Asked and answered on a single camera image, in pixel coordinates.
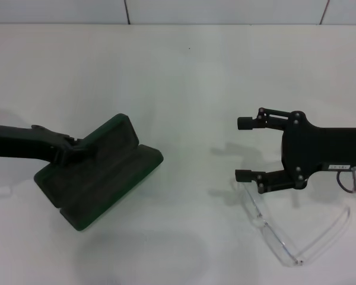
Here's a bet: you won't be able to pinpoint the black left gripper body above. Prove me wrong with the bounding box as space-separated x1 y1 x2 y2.
0 123 78 164

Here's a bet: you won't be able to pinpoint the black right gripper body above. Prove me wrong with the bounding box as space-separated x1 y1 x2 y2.
280 110 356 190

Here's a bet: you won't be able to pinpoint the green glasses case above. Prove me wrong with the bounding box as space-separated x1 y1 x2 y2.
34 113 164 232

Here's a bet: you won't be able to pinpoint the clear transparent glasses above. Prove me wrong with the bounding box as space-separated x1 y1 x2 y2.
237 180 352 267

